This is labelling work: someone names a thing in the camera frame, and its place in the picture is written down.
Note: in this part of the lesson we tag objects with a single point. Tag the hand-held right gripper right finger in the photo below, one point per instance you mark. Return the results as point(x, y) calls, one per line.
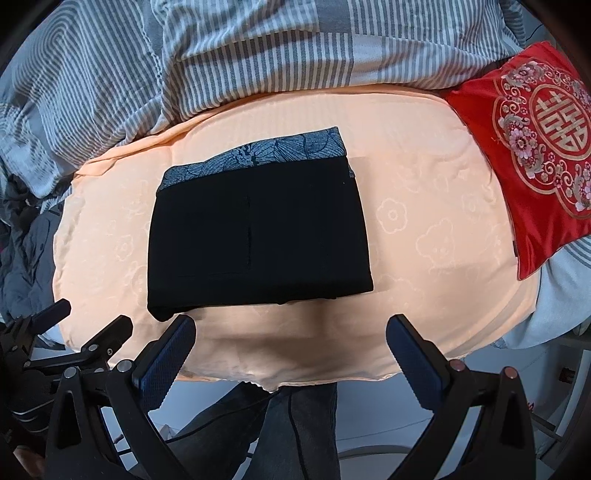
point(415, 360)

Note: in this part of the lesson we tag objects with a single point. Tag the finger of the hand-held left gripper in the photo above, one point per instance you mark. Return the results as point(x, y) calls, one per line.
point(113, 332)
point(57, 310)

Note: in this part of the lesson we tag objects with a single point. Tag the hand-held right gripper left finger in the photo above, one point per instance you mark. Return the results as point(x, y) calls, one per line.
point(166, 364)

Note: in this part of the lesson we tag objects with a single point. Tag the black pants with patterned waistband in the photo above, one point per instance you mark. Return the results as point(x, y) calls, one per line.
point(258, 240)

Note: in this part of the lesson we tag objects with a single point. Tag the dark grey garment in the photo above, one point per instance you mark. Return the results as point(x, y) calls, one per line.
point(27, 258)

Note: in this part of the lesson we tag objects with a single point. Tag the person's leg in jeans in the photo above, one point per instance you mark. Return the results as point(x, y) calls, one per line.
point(258, 438)

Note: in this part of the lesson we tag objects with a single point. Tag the light blue bed sheet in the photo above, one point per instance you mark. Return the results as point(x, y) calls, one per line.
point(558, 286)

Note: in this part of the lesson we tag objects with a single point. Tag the peach blanket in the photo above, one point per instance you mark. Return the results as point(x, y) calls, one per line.
point(415, 194)

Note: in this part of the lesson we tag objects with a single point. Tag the red embroidered cushion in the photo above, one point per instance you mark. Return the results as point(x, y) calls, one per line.
point(531, 161)

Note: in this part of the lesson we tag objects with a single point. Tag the grey striped duvet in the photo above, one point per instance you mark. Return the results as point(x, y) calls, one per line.
point(231, 46)

